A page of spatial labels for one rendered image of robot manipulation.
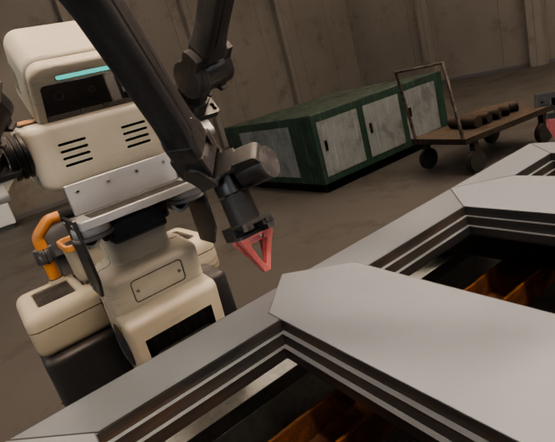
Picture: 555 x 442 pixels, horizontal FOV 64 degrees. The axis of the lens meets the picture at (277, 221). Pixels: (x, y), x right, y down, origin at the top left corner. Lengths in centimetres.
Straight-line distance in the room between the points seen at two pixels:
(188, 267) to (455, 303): 63
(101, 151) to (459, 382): 75
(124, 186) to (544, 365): 76
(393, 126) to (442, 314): 456
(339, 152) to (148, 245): 366
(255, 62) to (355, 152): 800
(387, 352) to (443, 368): 6
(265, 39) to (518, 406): 1242
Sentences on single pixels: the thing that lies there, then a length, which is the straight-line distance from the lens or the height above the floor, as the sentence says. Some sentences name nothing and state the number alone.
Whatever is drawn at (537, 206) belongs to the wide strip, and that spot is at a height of 87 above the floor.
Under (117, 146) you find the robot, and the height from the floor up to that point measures 114.
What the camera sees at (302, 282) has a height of 87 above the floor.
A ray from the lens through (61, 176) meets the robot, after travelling 94.
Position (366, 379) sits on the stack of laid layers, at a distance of 53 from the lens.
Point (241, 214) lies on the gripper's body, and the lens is 78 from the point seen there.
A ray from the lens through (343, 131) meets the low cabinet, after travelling 458.
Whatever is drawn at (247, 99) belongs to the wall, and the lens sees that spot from 1205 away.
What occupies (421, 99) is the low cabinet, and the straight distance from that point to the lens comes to 546.
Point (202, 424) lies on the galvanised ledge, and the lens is 83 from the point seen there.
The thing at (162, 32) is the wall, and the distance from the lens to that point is 1132.
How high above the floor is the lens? 118
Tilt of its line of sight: 17 degrees down
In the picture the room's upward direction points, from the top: 16 degrees counter-clockwise
